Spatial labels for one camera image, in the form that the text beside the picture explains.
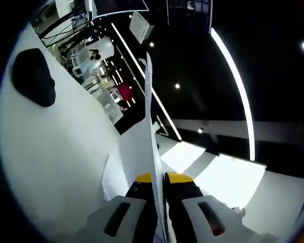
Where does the single white paper sheet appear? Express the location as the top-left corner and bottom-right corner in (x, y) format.
(143, 52), (168, 243)

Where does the large hanging display screen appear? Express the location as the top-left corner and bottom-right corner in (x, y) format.
(91, 0), (149, 19)

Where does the long ceiling light strip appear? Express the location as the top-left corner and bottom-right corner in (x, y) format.
(210, 27), (255, 161)
(111, 22), (182, 141)

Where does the narrow bright window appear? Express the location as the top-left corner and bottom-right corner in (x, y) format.
(161, 140), (207, 174)

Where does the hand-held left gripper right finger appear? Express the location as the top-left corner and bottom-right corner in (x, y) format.
(164, 171), (280, 243)

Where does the ceiling air conditioner unit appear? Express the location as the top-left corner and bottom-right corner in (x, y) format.
(129, 11), (155, 44)

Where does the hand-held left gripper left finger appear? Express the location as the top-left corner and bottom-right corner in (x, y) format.
(73, 173), (157, 243)

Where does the large bright window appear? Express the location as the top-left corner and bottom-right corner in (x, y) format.
(192, 153), (267, 212)

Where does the stack of white printing papers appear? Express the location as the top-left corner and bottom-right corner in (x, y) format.
(102, 151), (153, 203)

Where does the red display screen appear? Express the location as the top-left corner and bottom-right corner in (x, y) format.
(117, 84), (134, 101)

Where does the black computer mouse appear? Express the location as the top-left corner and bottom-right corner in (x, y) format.
(11, 48), (57, 108)

